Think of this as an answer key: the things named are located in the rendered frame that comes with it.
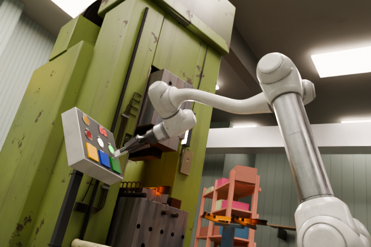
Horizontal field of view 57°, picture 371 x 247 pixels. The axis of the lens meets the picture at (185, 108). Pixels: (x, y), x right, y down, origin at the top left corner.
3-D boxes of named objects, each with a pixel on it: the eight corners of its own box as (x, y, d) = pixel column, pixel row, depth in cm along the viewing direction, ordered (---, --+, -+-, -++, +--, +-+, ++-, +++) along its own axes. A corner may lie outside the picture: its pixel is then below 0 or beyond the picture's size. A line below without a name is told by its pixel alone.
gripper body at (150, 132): (154, 138, 162) (138, 146, 163) (162, 144, 169) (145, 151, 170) (150, 125, 166) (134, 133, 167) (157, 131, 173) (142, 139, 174)
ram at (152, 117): (193, 144, 232) (202, 92, 248) (150, 123, 209) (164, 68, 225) (154, 149, 261) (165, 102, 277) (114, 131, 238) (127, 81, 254)
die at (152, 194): (165, 206, 206) (168, 192, 210) (140, 198, 194) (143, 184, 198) (126, 204, 236) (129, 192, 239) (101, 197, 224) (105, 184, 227)
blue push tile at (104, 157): (110, 168, 160) (108, 154, 164) (101, 163, 154) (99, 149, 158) (107, 169, 161) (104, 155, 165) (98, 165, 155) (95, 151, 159)
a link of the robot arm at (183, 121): (171, 132, 174) (158, 112, 168) (198, 118, 172) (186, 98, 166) (172, 143, 164) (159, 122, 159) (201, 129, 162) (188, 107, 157)
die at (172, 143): (176, 151, 220) (179, 137, 224) (153, 140, 208) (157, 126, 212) (138, 155, 249) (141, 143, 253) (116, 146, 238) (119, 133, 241)
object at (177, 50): (192, 90, 261) (202, 39, 279) (152, 64, 236) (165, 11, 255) (155, 100, 291) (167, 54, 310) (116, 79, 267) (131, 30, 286)
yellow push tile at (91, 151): (99, 161, 152) (96, 148, 156) (89, 156, 146) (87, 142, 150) (95, 163, 153) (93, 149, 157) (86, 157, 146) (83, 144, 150)
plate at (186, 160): (189, 175, 241) (193, 152, 247) (180, 172, 235) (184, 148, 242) (187, 175, 242) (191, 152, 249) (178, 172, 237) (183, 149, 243)
